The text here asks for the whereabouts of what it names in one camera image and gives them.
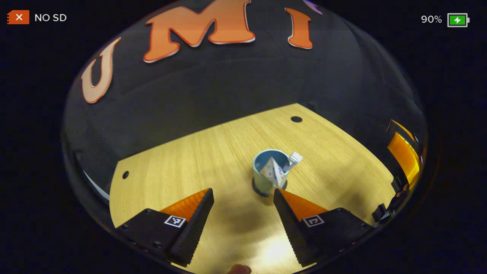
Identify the dark round coaster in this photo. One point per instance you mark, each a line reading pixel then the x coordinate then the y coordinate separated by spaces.
pixel 262 194

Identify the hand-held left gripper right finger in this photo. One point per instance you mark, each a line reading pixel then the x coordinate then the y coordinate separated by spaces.
pixel 291 228

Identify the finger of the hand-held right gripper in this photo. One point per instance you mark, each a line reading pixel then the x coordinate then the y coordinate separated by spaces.
pixel 401 128
pixel 405 160

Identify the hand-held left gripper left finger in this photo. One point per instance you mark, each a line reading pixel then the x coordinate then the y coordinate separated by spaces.
pixel 194 228

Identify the light blue toothbrush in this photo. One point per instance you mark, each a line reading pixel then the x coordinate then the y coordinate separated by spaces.
pixel 295 158

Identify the white toothpaste tube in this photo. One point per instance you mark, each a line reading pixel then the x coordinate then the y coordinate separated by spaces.
pixel 274 171

